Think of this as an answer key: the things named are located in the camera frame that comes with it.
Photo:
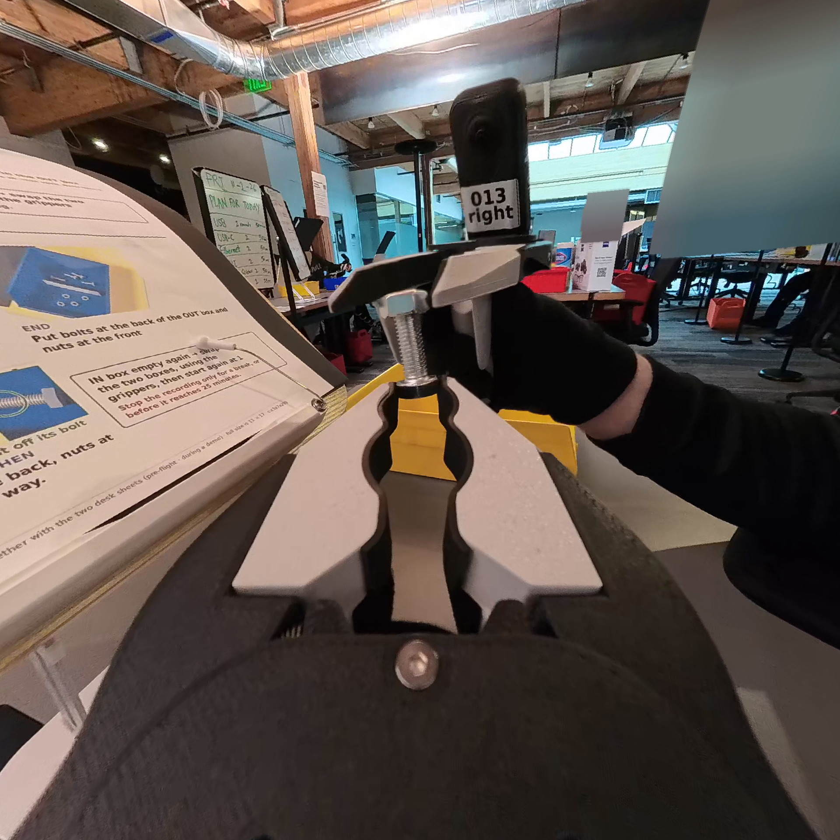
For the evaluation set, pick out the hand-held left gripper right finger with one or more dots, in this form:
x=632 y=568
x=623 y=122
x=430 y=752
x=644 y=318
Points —
x=518 y=518

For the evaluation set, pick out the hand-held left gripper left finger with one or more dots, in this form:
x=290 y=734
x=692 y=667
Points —
x=308 y=512

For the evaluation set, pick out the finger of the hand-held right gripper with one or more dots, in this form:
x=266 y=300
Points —
x=476 y=275
x=380 y=279

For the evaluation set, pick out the silver hex bolt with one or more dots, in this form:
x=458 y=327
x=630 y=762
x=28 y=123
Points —
x=407 y=305

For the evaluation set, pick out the yellow plastic bin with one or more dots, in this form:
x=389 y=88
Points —
x=544 y=446

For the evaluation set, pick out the silver hex nut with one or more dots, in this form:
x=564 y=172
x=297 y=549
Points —
x=417 y=388

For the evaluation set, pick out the person's right forearm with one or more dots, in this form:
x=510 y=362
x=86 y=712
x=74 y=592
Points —
x=722 y=459

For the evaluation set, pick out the person's right hand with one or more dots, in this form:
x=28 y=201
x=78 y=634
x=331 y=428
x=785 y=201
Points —
x=558 y=361

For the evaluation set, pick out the blue parts bin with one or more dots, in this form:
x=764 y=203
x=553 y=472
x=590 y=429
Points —
x=334 y=282

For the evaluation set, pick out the red canister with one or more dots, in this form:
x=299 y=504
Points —
x=359 y=346

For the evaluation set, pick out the black floor lamp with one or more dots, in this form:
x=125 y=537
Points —
x=415 y=145

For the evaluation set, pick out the curved document stand board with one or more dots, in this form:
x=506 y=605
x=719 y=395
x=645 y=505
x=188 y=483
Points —
x=315 y=358

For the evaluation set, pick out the paper notice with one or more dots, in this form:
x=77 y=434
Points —
x=320 y=193

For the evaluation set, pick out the small easel board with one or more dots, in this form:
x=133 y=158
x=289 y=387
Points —
x=285 y=229

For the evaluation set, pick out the white printed box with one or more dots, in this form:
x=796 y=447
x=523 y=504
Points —
x=594 y=266

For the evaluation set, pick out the wooden pillar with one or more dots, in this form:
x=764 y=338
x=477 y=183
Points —
x=308 y=164

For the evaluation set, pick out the large whiteboard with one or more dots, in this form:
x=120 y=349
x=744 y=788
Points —
x=236 y=229

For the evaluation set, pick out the printed instruction sheet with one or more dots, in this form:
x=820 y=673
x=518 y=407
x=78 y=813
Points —
x=131 y=367

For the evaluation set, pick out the green exit sign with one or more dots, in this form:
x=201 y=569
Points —
x=257 y=85

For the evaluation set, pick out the red plastic crate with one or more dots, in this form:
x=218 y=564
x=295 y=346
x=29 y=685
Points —
x=725 y=313

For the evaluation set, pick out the black chair armrest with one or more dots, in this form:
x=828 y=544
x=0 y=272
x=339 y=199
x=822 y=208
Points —
x=787 y=590

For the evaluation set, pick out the silver air duct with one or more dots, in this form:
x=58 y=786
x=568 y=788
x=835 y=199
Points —
x=367 y=39

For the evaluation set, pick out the clear stand bracket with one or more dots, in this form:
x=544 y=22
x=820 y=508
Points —
x=59 y=682

